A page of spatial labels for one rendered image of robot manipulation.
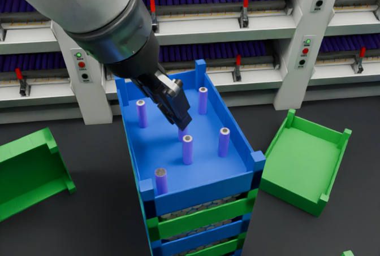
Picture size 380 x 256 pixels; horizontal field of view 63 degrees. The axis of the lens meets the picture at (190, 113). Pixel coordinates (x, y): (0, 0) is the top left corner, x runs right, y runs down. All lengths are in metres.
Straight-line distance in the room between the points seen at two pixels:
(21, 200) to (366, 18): 1.16
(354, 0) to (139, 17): 0.89
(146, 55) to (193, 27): 0.58
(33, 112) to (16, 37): 0.31
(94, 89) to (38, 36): 0.22
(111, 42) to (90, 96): 0.74
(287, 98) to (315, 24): 0.29
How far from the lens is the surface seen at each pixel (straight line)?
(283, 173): 1.01
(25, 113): 1.24
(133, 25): 0.34
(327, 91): 1.30
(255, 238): 0.88
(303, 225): 0.93
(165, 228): 0.57
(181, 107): 0.46
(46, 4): 0.31
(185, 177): 0.56
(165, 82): 0.41
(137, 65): 0.38
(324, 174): 1.04
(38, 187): 1.04
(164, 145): 0.61
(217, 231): 0.65
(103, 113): 1.12
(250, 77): 1.10
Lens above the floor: 0.78
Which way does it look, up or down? 43 degrees down
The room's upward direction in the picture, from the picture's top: straight up
